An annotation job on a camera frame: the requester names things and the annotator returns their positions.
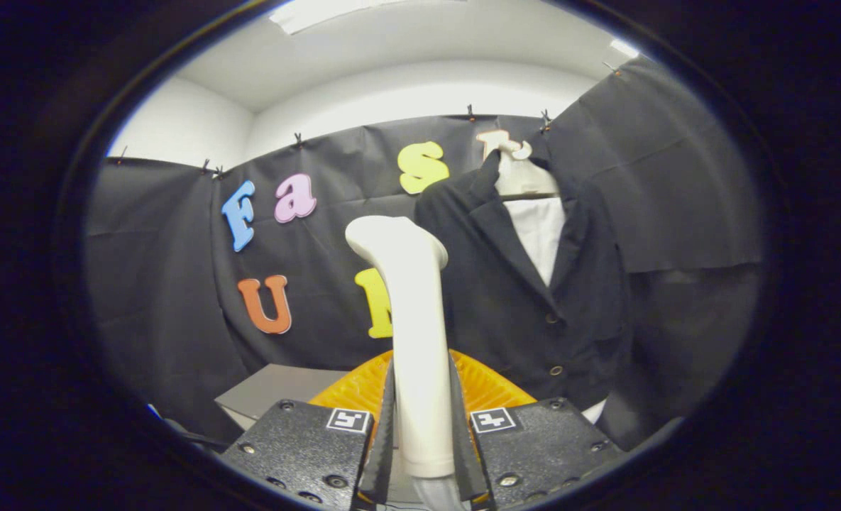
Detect black backdrop cloth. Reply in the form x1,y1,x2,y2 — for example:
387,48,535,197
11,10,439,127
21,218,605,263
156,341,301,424
85,57,765,451

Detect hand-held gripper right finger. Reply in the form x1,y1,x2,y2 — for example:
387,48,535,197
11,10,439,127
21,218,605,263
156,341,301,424
449,349,627,510

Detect white mannequin torso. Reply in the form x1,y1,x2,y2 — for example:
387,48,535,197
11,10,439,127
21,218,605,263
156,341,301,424
495,138,609,425

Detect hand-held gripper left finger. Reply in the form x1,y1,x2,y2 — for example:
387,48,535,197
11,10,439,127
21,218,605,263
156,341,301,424
220,351,397,511

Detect white garment steamer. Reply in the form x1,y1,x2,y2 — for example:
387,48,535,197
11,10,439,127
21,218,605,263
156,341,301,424
344,215,467,511

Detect black blazer jacket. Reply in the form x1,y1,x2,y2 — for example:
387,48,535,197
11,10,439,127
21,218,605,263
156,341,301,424
414,149,634,412

